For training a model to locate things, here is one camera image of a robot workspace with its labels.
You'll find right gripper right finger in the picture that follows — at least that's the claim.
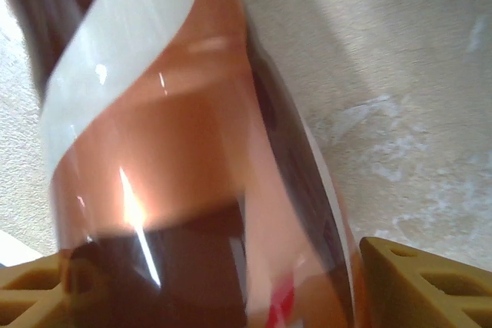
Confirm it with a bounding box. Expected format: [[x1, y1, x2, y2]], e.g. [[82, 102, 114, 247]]
[[359, 236, 492, 328]]

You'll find brown coffee drink bottle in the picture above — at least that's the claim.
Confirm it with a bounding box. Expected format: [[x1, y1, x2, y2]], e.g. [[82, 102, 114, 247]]
[[0, 0, 366, 328]]

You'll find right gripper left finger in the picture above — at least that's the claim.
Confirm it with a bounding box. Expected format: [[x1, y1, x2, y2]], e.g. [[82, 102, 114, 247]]
[[0, 253, 74, 328]]

